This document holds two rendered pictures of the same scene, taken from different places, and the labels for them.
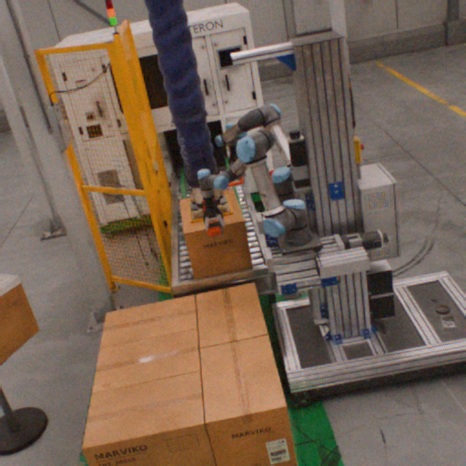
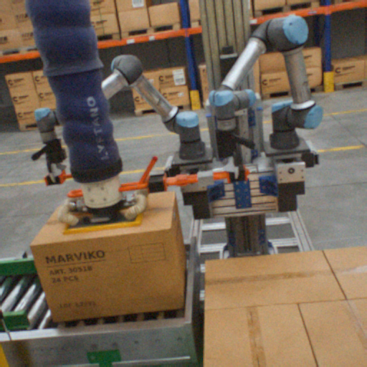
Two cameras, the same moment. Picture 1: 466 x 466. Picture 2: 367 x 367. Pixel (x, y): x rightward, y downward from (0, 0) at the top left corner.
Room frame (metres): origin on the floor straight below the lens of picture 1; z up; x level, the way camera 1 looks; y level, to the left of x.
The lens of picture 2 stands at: (3.16, 1.78, 1.71)
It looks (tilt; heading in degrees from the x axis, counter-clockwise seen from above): 21 degrees down; 277
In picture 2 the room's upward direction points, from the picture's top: 9 degrees counter-clockwise
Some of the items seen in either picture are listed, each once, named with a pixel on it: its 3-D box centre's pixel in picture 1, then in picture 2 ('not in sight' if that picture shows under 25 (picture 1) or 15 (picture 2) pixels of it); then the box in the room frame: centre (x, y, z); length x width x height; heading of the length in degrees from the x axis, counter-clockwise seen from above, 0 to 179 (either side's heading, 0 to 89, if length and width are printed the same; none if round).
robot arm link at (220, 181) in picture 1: (219, 181); (239, 99); (3.09, 0.01, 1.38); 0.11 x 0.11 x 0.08; 42
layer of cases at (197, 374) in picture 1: (189, 379); (355, 355); (2.74, 0.41, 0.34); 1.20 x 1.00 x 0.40; 1
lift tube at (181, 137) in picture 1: (187, 106); (69, 50); (3.73, 0.12, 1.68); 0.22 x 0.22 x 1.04
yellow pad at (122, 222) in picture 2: (196, 209); (102, 220); (3.73, 0.21, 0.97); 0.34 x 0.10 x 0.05; 2
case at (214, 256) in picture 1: (215, 235); (117, 253); (3.73, 0.12, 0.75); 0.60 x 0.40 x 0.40; 2
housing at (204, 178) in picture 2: not in sight; (205, 178); (3.27, 0.10, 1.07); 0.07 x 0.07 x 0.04; 2
